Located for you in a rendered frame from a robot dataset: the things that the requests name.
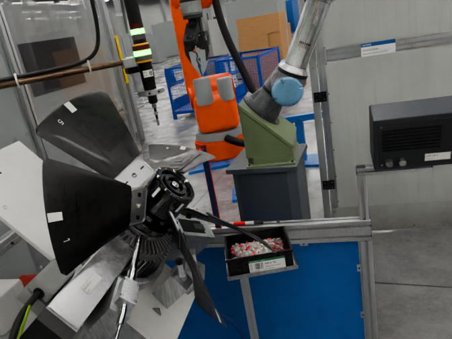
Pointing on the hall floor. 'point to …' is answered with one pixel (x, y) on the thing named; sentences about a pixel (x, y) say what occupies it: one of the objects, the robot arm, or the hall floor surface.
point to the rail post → (368, 288)
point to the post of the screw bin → (249, 308)
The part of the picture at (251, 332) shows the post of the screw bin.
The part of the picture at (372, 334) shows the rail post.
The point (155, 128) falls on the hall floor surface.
